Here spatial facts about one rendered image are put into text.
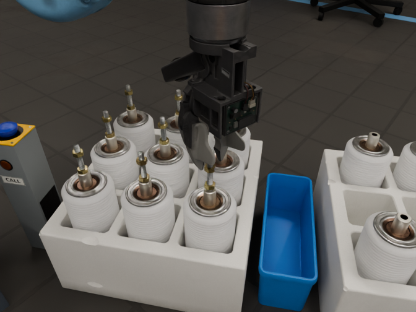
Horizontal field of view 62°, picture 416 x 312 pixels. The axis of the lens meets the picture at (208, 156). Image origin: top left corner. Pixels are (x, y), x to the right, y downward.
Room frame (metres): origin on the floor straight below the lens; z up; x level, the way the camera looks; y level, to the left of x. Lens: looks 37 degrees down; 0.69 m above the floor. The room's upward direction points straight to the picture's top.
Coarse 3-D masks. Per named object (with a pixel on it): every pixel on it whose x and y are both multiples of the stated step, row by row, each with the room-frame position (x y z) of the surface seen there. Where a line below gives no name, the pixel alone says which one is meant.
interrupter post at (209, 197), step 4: (204, 188) 0.44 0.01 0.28; (204, 192) 0.43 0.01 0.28; (208, 192) 0.43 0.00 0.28; (212, 192) 0.43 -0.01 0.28; (204, 196) 0.43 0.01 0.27; (208, 196) 0.43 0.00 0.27; (212, 196) 0.43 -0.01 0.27; (204, 200) 0.43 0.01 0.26; (208, 200) 0.43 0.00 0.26; (212, 200) 0.43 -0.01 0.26; (208, 204) 0.43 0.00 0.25; (212, 204) 0.43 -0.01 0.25
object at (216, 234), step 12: (192, 192) 0.47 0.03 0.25; (228, 192) 0.47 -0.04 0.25; (192, 216) 0.41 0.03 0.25; (228, 216) 0.41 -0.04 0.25; (192, 228) 0.40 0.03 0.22; (204, 228) 0.39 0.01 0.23; (216, 228) 0.39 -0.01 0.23; (228, 228) 0.41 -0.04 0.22; (192, 240) 0.41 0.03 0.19; (204, 240) 0.39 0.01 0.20; (216, 240) 0.39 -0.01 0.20; (228, 240) 0.41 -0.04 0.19; (228, 252) 0.41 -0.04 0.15
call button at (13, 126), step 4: (0, 124) 0.57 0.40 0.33; (4, 124) 0.57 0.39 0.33; (8, 124) 0.57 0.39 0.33; (12, 124) 0.57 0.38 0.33; (16, 124) 0.57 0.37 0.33; (0, 128) 0.56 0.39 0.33; (4, 128) 0.56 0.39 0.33; (8, 128) 0.56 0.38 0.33; (12, 128) 0.56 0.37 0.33; (16, 128) 0.56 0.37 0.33; (0, 132) 0.54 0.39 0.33; (4, 132) 0.54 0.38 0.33; (8, 132) 0.55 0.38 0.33; (12, 132) 0.55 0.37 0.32; (16, 132) 0.56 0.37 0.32; (4, 136) 0.55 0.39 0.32; (8, 136) 0.55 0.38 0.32
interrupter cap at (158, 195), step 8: (136, 184) 0.48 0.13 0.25; (152, 184) 0.48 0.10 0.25; (160, 184) 0.48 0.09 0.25; (128, 192) 0.46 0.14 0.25; (136, 192) 0.46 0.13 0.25; (152, 192) 0.46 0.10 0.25; (160, 192) 0.46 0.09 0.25; (128, 200) 0.44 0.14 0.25; (136, 200) 0.44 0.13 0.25; (144, 200) 0.44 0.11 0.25; (152, 200) 0.44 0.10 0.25; (160, 200) 0.44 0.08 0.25
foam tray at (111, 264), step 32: (256, 160) 0.65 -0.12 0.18; (256, 192) 0.64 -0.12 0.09; (64, 224) 0.46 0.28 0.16; (64, 256) 0.42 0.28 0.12; (96, 256) 0.41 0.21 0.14; (128, 256) 0.39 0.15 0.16; (160, 256) 0.38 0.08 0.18; (192, 256) 0.38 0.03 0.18; (224, 256) 0.38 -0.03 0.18; (96, 288) 0.41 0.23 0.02; (128, 288) 0.40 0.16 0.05; (160, 288) 0.38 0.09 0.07; (192, 288) 0.37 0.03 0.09; (224, 288) 0.36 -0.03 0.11
